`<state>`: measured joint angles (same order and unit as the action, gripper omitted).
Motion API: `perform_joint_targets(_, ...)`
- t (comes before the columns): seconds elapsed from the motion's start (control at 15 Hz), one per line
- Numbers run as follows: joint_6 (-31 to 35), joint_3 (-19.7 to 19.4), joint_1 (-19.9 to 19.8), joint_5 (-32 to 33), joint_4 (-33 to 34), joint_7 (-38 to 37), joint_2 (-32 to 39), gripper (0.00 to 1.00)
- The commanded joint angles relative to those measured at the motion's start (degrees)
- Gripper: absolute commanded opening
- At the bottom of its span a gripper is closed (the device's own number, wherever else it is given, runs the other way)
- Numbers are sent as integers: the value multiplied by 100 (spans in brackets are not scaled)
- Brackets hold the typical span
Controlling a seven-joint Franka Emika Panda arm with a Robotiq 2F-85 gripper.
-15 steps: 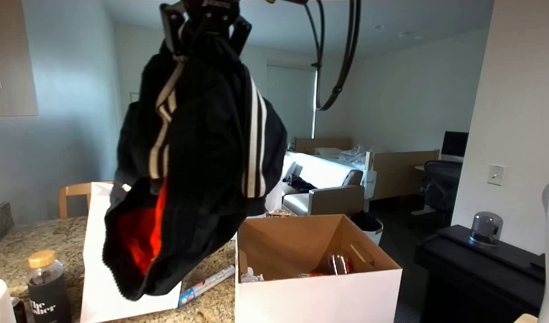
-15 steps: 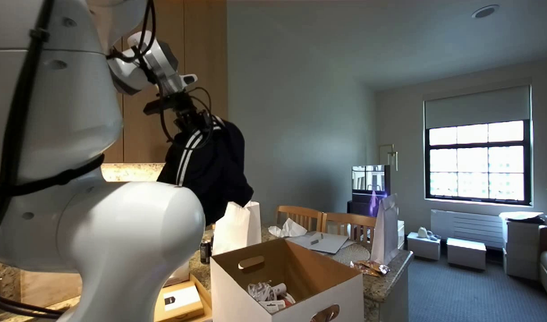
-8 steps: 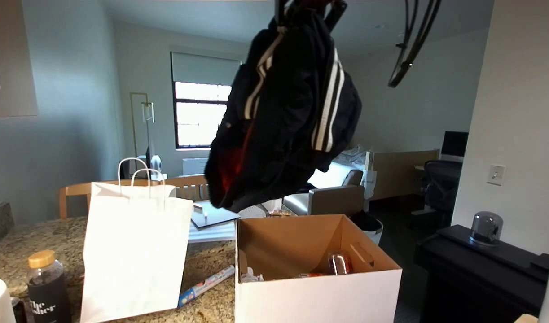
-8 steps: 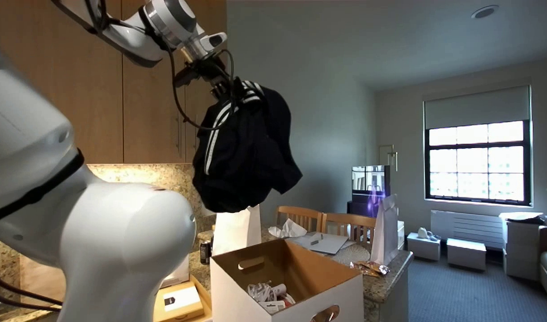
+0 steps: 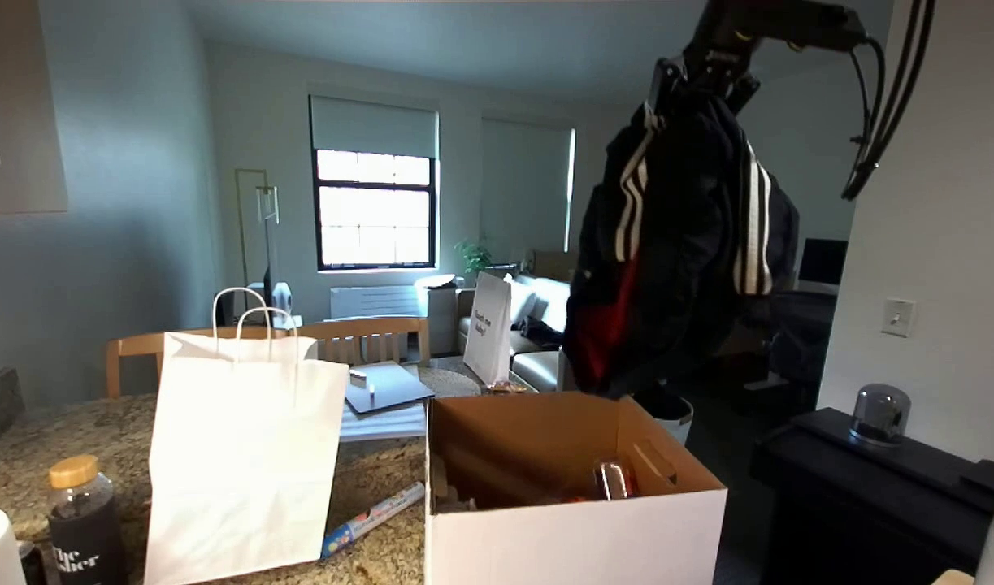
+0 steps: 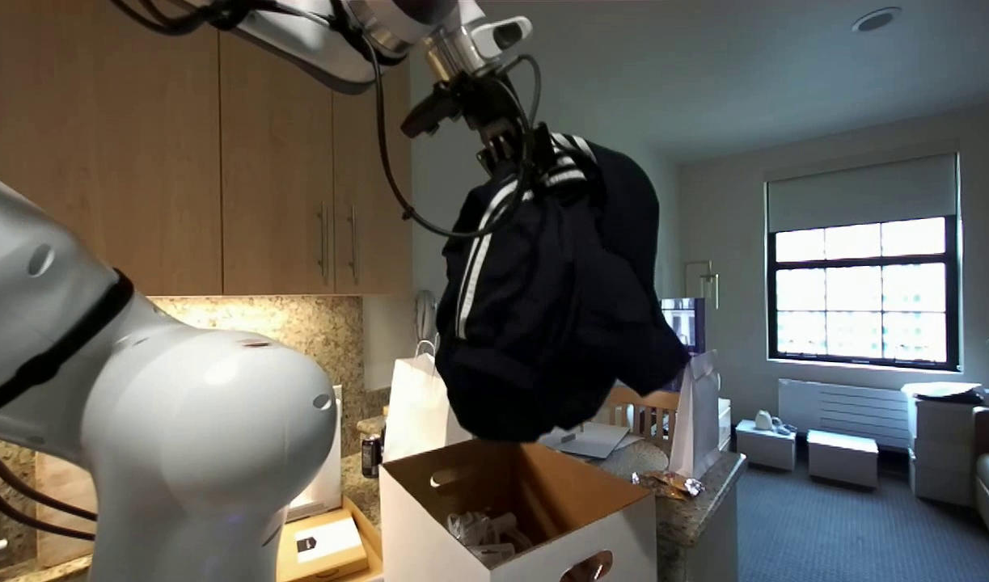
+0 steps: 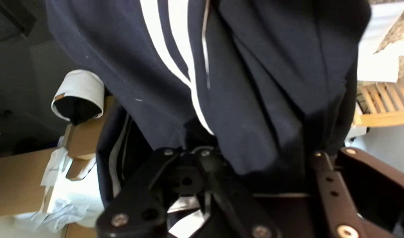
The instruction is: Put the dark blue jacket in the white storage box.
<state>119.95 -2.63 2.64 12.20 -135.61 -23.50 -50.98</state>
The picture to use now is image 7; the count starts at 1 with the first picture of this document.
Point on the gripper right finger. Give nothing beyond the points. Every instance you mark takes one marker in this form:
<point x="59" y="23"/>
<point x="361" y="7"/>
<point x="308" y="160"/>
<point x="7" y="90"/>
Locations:
<point x="370" y="185"/>

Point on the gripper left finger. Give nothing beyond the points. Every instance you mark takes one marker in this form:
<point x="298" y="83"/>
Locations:
<point x="139" y="201"/>

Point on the brown cardboard box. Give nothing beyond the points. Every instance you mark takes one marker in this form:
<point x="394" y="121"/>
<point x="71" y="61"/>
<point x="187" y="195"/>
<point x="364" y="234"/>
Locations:
<point x="17" y="181"/>

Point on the dark blue white-striped jacket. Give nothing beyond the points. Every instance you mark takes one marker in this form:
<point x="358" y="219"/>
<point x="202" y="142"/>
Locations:
<point x="254" y="99"/>

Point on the crumpled white paper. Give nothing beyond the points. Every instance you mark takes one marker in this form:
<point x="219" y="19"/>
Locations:
<point x="74" y="198"/>

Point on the wooden slatted rack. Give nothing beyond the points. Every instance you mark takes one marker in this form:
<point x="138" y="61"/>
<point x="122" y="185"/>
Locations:
<point x="385" y="109"/>

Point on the white paper roll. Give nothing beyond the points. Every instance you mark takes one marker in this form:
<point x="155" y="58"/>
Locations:
<point x="81" y="84"/>

